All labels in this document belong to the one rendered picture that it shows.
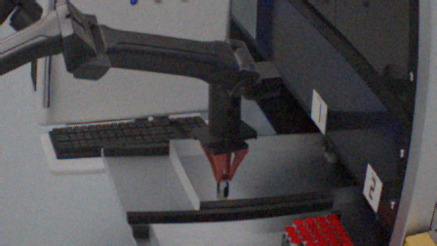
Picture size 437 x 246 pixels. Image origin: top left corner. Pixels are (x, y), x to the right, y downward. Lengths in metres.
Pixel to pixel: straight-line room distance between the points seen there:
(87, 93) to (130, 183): 0.46
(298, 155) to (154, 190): 0.34
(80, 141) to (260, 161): 0.43
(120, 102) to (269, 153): 0.44
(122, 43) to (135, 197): 0.46
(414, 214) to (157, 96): 1.07
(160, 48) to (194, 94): 0.85
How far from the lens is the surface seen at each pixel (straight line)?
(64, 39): 1.48
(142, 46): 1.64
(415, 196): 1.58
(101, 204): 3.78
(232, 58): 1.79
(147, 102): 2.49
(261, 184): 2.06
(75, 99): 2.44
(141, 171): 2.09
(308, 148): 2.22
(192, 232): 1.85
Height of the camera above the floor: 1.82
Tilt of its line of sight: 24 degrees down
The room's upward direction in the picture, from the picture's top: 4 degrees clockwise
